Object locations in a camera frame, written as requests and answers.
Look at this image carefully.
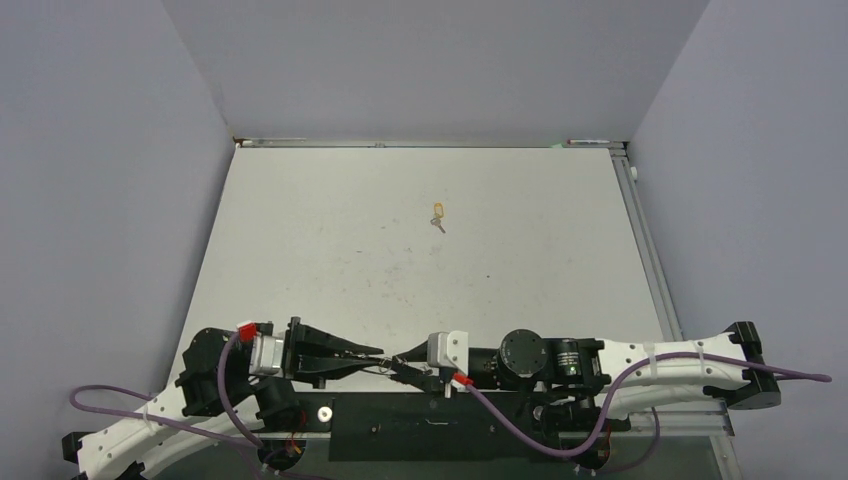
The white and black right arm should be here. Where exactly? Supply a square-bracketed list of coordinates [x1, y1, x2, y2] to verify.
[385, 322, 782, 428]

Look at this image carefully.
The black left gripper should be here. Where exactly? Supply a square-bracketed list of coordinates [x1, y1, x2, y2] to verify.
[273, 314, 385, 387]

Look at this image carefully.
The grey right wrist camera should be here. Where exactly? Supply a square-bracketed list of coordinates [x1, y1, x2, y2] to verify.
[426, 330, 469, 374]

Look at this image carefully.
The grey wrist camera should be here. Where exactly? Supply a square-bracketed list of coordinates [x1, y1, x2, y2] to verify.
[426, 330, 469, 374]
[248, 335, 285, 377]

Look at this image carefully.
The silver key with yellow tag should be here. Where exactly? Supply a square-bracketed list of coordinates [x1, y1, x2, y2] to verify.
[430, 217, 446, 234]

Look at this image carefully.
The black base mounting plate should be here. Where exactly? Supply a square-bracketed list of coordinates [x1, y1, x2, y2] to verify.
[257, 392, 600, 470]

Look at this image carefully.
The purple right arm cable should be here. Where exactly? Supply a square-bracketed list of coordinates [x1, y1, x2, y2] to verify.
[452, 352, 833, 460]

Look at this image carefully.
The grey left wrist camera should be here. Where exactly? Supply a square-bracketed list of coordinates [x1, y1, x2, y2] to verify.
[248, 335, 285, 377]

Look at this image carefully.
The large metal keyring organizer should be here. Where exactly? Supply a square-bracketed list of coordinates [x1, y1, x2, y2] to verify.
[360, 356, 419, 376]

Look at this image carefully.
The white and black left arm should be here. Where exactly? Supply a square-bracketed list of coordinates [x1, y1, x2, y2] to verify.
[62, 317, 394, 479]

